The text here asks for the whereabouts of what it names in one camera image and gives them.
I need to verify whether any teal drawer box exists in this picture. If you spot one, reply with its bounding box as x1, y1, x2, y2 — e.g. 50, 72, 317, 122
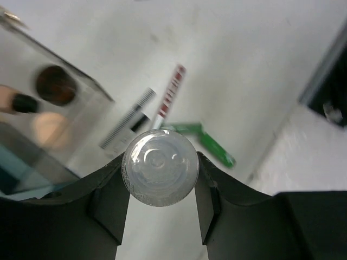
1, 122, 80, 195

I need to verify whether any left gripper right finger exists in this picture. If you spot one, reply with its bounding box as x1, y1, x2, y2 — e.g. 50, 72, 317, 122
195, 153, 346, 259

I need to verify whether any silver eyeliner pencil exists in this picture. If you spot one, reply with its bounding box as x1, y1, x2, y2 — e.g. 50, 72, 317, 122
99, 88, 156, 150

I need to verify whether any beige makeup sponge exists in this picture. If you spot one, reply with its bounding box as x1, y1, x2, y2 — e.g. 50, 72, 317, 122
31, 112, 72, 151

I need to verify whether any green tube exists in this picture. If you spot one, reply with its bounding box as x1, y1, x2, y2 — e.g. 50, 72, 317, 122
160, 122, 203, 135
193, 131, 236, 168

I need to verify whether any red lip pencil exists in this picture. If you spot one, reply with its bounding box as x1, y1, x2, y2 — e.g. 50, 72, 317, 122
151, 64, 187, 129

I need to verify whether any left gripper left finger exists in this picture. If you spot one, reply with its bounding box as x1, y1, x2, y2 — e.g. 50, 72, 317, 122
1, 156, 130, 259

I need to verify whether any beige foundation bottle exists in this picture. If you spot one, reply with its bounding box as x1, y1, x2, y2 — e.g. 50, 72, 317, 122
1, 85, 40, 114

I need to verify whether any clear plastic tube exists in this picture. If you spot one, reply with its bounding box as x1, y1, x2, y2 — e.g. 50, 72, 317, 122
121, 129, 200, 207

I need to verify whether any small black jar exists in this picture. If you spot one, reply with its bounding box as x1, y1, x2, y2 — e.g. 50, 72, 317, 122
34, 65, 78, 106

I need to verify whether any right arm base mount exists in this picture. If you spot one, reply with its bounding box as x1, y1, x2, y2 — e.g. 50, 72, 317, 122
298, 24, 346, 128

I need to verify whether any green tube lower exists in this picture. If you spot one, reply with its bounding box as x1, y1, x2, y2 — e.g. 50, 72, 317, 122
193, 131, 236, 168

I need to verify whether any clear acrylic drawer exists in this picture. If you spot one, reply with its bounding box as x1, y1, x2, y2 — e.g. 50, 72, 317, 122
0, 10, 114, 190

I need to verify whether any green tube upper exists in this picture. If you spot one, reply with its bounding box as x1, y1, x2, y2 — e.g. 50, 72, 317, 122
160, 122, 203, 135

